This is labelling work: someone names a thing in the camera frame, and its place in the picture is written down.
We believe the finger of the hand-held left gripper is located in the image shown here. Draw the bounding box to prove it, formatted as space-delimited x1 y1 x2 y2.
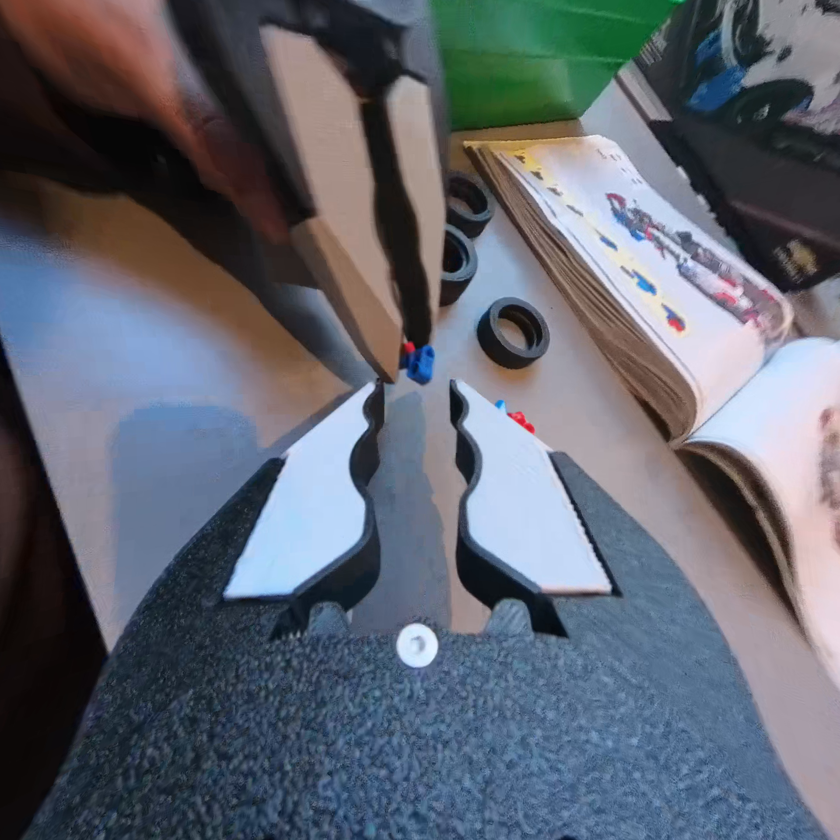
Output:
261 25 406 386
386 77 449 345

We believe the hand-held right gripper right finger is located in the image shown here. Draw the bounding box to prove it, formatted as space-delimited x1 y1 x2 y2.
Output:
449 379 614 618

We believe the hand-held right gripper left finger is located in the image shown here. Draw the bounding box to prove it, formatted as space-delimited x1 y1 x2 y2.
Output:
223 379 386 611

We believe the grey desk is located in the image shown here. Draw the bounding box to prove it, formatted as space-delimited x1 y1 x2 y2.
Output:
0 62 840 840

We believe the person's left hand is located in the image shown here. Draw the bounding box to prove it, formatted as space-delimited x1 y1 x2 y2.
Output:
0 0 293 247

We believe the black toy tire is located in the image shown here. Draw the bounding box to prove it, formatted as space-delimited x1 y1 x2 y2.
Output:
446 172 496 238
477 297 551 370
438 226 479 308

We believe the green plastic bin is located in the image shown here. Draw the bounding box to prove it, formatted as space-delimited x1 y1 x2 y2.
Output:
430 0 686 131

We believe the open instruction booklet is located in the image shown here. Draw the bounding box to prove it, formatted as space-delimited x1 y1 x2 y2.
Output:
464 134 840 703

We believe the black car set box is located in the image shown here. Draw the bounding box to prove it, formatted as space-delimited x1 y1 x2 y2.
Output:
617 0 840 293

